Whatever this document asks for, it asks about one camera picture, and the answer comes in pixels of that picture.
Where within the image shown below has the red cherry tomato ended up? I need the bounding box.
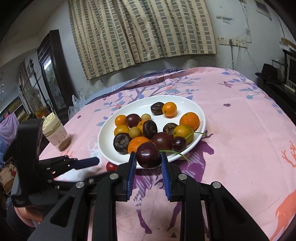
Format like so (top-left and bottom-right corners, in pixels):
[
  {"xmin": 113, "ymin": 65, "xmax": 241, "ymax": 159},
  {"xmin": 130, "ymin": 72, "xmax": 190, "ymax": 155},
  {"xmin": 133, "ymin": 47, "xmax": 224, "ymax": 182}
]
[{"xmin": 105, "ymin": 162, "xmax": 117, "ymax": 172}]

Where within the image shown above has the dark water chestnut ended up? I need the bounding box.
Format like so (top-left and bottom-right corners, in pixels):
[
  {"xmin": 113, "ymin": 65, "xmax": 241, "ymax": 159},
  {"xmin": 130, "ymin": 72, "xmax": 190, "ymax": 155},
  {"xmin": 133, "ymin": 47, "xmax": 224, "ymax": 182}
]
[{"xmin": 113, "ymin": 133, "xmax": 132, "ymax": 155}]

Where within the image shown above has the large orange mandarin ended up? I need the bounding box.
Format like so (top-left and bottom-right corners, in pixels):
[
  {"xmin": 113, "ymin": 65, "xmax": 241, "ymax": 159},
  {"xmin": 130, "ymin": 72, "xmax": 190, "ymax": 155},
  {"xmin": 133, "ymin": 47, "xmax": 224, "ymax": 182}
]
[{"xmin": 127, "ymin": 136, "xmax": 150, "ymax": 154}]

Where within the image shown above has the small yellow-green fruit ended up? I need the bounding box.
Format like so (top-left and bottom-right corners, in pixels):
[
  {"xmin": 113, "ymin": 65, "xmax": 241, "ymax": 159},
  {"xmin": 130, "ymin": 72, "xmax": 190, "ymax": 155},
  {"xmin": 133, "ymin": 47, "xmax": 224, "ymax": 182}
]
[{"xmin": 128, "ymin": 126, "xmax": 142, "ymax": 138}]

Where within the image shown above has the dark red cherry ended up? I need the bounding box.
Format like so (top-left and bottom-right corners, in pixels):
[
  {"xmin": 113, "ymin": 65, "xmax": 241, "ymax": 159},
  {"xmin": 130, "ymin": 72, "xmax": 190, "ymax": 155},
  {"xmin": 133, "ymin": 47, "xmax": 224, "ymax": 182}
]
[
  {"xmin": 171, "ymin": 131, "xmax": 208, "ymax": 153},
  {"xmin": 135, "ymin": 141, "xmax": 190, "ymax": 169}
]

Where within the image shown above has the dark purple tomato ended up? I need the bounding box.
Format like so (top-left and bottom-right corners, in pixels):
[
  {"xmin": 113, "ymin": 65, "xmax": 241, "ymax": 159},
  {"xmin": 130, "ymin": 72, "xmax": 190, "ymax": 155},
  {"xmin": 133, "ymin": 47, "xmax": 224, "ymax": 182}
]
[{"xmin": 152, "ymin": 132, "xmax": 174, "ymax": 151}]

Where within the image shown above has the small orange kumquat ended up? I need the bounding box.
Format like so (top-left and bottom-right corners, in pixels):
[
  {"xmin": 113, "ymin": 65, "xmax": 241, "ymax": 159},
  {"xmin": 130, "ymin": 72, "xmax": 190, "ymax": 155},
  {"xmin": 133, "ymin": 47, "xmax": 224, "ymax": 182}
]
[{"xmin": 162, "ymin": 102, "xmax": 177, "ymax": 118}]

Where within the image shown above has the left hand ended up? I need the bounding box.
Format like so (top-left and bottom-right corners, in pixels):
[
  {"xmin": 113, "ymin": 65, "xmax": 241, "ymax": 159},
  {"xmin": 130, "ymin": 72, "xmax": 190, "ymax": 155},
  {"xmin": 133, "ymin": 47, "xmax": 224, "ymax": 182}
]
[{"xmin": 14, "ymin": 206, "xmax": 44, "ymax": 227}]

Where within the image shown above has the glass jar cream lid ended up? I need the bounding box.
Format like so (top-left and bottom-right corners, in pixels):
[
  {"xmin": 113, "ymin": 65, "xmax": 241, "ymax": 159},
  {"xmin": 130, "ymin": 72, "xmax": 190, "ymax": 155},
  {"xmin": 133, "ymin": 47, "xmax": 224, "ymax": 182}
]
[{"xmin": 42, "ymin": 113, "xmax": 71, "ymax": 152}]

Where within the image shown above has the pink deer tablecloth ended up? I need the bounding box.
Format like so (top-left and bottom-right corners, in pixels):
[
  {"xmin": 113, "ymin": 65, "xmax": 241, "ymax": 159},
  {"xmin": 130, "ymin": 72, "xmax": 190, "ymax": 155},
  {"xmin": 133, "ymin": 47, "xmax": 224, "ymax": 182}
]
[{"xmin": 41, "ymin": 68, "xmax": 295, "ymax": 240}]

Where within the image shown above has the white oval plate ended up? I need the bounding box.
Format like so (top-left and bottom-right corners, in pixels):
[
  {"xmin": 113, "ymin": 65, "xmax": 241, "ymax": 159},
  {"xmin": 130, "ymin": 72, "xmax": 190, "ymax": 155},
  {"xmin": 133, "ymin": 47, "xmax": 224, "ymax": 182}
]
[{"xmin": 98, "ymin": 95, "xmax": 206, "ymax": 165}]

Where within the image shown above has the dark framed cabinet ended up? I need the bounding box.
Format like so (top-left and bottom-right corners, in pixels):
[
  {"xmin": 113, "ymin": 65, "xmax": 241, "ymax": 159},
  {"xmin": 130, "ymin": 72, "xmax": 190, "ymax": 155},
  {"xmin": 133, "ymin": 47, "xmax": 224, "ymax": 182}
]
[{"xmin": 37, "ymin": 30, "xmax": 74, "ymax": 119}]

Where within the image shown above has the striped checked curtain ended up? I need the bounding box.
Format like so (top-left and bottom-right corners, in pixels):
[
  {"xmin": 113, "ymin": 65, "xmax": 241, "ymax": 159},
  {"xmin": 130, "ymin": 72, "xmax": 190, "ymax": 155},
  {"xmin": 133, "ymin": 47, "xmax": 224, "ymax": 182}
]
[{"xmin": 68, "ymin": 1, "xmax": 217, "ymax": 80}]

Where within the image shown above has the black tv stand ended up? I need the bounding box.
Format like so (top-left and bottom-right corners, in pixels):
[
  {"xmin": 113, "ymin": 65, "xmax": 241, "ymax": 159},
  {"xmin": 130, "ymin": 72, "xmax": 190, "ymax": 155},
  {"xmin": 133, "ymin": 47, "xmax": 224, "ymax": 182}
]
[{"xmin": 255, "ymin": 49, "xmax": 295, "ymax": 121}]

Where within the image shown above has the white power strip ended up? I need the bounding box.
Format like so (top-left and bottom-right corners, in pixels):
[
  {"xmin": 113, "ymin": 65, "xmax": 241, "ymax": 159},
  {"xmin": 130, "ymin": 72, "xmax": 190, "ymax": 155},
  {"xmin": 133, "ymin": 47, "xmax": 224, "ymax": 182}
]
[{"xmin": 218, "ymin": 37, "xmax": 247, "ymax": 49}]

